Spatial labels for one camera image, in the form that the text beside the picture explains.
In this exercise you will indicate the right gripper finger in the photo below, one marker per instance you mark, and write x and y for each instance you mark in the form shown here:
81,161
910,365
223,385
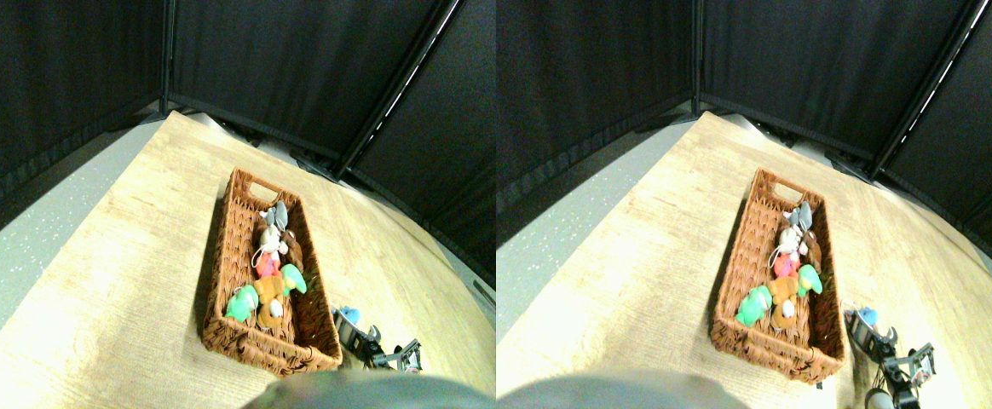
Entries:
858,336
343,332
374,332
891,336

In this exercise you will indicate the blue plush toy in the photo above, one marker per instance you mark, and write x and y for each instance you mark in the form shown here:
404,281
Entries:
349,316
868,317

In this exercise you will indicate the green and yellow plush toy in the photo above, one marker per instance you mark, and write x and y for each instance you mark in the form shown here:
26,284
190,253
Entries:
810,279
294,279

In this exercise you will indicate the dark brown plush toy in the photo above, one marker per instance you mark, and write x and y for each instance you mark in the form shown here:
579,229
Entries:
813,250
293,250

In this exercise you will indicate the red plush toy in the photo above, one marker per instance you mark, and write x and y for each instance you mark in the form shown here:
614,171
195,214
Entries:
786,267
267,266

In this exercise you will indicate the pale green plush toy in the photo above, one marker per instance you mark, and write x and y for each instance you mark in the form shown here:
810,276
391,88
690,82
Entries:
242,305
753,307

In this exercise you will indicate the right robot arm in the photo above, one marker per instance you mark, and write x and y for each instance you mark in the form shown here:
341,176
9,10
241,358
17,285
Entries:
878,399

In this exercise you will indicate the orange brown plush toy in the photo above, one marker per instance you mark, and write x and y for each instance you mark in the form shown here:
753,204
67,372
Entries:
784,305
270,302

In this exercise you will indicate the white plush toy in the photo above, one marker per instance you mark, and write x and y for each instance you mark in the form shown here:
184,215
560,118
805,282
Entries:
790,243
268,243

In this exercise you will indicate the grey mouse plush toy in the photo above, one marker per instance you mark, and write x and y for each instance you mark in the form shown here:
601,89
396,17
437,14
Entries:
800,215
275,215

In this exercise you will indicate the brown wicker basket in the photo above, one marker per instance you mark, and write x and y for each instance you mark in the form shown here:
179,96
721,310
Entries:
236,247
747,247

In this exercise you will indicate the black curtain stand foot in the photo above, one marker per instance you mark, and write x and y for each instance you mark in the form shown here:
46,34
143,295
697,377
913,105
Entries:
847,164
315,164

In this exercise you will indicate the black curtain stand pole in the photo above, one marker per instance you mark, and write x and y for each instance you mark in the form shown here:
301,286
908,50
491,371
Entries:
167,55
927,85
397,85
698,55

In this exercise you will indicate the black bracket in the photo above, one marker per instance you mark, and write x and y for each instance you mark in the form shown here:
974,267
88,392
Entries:
409,356

